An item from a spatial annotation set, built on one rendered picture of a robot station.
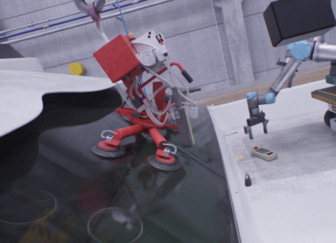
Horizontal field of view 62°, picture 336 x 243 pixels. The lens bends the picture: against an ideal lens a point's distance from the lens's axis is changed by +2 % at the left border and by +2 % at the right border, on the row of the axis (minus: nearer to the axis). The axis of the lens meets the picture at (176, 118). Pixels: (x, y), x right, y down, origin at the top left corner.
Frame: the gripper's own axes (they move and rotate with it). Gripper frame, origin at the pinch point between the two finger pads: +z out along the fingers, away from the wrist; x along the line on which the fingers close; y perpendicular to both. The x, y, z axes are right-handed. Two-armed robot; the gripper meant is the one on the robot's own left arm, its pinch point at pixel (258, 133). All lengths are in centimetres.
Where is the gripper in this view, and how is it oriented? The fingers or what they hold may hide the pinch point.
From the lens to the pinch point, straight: 215.0
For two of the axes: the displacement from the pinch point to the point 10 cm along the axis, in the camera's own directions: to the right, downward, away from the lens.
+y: -3.9, -1.2, 9.1
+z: 2.4, 9.5, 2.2
